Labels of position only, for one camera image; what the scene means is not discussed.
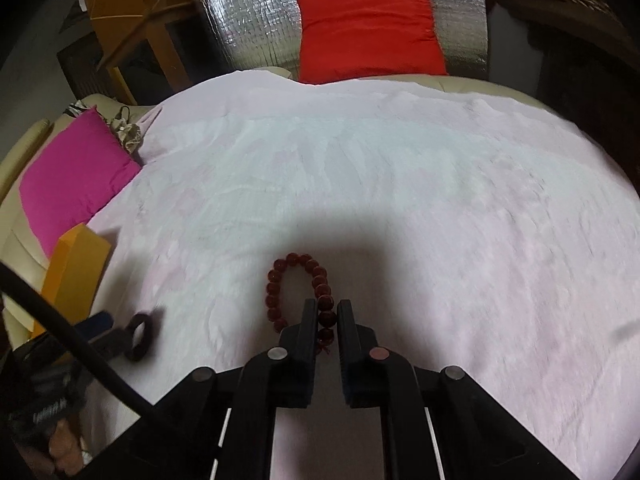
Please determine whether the black cable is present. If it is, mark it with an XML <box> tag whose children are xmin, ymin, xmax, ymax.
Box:
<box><xmin>0</xmin><ymin>261</ymin><xmax>156</xmax><ymax>418</ymax></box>

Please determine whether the pink white blanket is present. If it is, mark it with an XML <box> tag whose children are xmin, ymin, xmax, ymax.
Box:
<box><xmin>90</xmin><ymin>70</ymin><xmax>639</xmax><ymax>479</ymax></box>

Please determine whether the dark wooden bangle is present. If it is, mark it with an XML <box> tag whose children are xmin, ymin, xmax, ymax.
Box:
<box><xmin>124</xmin><ymin>312</ymin><xmax>154</xmax><ymax>362</ymax></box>

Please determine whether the red pillow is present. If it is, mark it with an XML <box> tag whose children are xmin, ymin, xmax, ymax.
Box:
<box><xmin>297</xmin><ymin>0</ymin><xmax>448</xmax><ymax>84</ymax></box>

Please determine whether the orange jewelry box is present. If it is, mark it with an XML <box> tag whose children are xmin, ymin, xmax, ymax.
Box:
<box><xmin>40</xmin><ymin>224</ymin><xmax>112</xmax><ymax>325</ymax></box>

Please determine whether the magenta pillow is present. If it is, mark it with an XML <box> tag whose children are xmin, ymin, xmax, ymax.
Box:
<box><xmin>18</xmin><ymin>108</ymin><xmax>141</xmax><ymax>257</ymax></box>

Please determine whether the left hand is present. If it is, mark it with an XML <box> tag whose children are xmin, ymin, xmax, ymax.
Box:
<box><xmin>16</xmin><ymin>414</ymin><xmax>85</xmax><ymax>479</ymax></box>

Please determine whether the red bead bracelet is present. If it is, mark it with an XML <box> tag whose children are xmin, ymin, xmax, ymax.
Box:
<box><xmin>264</xmin><ymin>251</ymin><xmax>338</xmax><ymax>356</ymax></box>

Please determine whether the silver foil insulation panel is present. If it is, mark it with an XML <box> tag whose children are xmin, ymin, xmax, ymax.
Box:
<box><xmin>198</xmin><ymin>0</ymin><xmax>488</xmax><ymax>79</ymax></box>

